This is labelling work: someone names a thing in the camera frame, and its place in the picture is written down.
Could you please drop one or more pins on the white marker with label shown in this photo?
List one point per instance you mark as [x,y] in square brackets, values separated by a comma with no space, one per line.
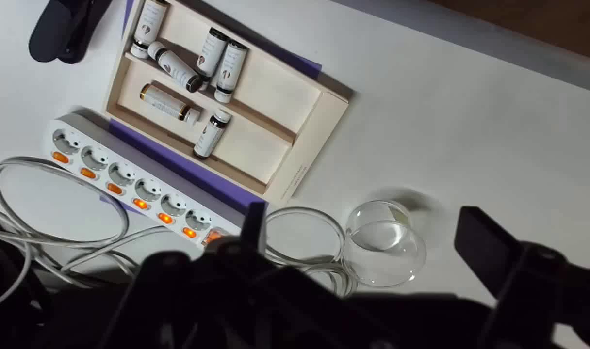
[210,133]
[148,25]
[229,69]
[212,52]

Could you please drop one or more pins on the purple paper sheet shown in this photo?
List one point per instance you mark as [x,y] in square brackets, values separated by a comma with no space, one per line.
[179,161]

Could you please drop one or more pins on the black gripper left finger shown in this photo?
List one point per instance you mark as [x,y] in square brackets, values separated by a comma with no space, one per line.
[253,225]

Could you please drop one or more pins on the white marker with orange end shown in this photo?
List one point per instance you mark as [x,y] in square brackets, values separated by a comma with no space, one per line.
[169,100]

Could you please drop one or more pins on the black curved object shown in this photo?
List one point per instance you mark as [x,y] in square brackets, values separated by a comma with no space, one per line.
[64,29]

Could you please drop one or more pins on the white marker with dark cap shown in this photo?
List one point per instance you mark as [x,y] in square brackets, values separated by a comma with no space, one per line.
[175,66]

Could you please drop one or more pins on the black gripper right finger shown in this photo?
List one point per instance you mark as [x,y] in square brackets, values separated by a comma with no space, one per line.
[495,254]

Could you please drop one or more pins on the wooden compartment tray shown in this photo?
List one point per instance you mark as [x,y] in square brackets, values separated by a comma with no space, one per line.
[276,97]

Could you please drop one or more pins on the white power strip orange switches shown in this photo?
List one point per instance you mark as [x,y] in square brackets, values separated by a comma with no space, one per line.
[132,182]

